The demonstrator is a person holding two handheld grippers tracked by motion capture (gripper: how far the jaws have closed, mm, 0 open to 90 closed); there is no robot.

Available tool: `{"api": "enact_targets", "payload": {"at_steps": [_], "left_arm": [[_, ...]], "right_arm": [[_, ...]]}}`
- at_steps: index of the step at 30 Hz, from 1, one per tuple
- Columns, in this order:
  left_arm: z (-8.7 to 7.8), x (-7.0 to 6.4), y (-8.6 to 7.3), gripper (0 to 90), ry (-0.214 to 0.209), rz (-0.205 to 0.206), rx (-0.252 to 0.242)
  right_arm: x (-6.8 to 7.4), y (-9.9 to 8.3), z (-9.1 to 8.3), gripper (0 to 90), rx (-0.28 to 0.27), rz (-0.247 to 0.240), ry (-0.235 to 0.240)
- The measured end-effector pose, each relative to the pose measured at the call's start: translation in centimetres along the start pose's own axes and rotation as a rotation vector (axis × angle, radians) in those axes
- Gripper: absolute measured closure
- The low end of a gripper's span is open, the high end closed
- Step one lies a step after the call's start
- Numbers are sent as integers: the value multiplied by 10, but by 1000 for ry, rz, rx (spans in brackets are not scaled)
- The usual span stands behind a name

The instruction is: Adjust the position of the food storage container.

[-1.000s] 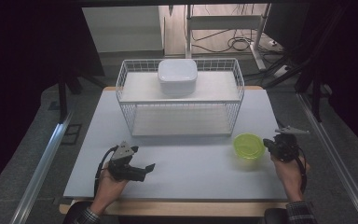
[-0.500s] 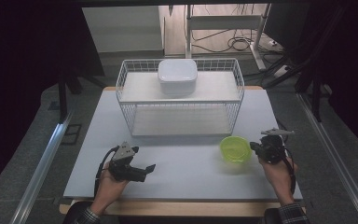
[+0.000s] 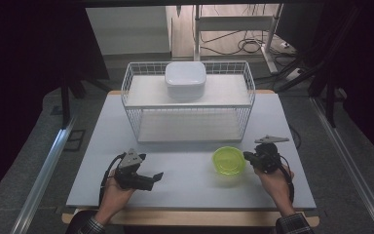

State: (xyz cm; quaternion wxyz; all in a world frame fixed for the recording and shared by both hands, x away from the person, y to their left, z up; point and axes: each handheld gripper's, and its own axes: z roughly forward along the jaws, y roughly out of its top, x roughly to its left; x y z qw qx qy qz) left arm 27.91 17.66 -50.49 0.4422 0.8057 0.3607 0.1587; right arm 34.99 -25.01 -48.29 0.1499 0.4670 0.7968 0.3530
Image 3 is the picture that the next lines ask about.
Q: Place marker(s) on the black metal stand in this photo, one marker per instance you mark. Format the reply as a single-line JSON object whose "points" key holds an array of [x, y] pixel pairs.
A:
{"points": [[65, 104], [329, 104]]}

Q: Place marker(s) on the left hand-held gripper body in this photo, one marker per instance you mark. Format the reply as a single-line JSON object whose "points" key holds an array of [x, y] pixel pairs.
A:
{"points": [[132, 175]]}

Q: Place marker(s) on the aluminium rail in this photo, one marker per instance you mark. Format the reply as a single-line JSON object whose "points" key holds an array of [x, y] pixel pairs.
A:
{"points": [[45, 175], [354, 169]]}

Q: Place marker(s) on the white power strip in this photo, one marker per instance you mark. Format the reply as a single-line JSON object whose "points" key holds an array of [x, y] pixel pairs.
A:
{"points": [[294, 74]]}

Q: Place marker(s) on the person's left hand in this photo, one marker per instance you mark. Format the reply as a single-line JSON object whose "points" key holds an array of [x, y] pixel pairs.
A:
{"points": [[118, 198]]}

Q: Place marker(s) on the person's right hand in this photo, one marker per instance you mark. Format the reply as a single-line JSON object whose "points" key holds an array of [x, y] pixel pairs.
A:
{"points": [[274, 185]]}

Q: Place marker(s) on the green translucent bowl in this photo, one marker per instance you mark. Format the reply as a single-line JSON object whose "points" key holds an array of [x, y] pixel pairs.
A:
{"points": [[229, 161]]}

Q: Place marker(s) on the white cabinet panel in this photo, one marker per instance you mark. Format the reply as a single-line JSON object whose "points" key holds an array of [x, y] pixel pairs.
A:
{"points": [[126, 29]]}

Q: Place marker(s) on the white desk frame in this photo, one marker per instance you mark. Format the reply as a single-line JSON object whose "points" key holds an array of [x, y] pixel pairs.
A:
{"points": [[233, 23]]}

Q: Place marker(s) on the white square bowl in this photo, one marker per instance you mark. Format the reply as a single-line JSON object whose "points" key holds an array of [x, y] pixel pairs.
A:
{"points": [[185, 79]]}

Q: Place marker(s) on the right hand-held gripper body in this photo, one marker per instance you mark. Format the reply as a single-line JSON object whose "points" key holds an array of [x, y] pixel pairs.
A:
{"points": [[266, 156]]}

